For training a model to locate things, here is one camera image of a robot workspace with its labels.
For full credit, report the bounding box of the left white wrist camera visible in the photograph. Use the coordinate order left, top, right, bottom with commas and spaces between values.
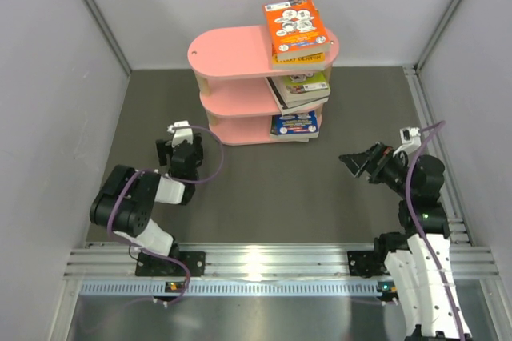
167, 120, 194, 148

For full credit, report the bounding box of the blue 26-storey treehouse book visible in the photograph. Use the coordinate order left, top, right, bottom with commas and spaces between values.
285, 93, 329, 107

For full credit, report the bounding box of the dark tale of two cities book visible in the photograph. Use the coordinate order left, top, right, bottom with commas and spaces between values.
265, 73, 330, 115

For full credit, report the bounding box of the lime green treehouse book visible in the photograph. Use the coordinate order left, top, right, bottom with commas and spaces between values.
278, 71, 330, 96

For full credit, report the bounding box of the orange 78-storey treehouse book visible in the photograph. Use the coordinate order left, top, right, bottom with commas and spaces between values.
262, 0, 330, 60

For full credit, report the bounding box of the pink three-tier shelf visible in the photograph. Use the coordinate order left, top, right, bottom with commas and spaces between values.
187, 25, 339, 146

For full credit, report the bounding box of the dark blue treehouse book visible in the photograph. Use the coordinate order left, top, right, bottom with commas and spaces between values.
270, 111, 319, 141

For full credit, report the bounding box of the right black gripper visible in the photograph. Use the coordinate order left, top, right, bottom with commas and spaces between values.
339, 141, 416, 199

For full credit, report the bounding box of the yellow 130-storey treehouse book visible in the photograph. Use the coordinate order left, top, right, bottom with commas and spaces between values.
271, 53, 326, 71

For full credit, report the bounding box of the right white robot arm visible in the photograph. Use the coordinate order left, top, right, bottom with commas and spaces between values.
339, 142, 473, 340

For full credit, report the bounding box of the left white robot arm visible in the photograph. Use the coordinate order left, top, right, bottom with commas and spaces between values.
90, 133, 204, 276

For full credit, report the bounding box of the purple treehouse book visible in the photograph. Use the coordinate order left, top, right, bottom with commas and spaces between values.
275, 138, 310, 142

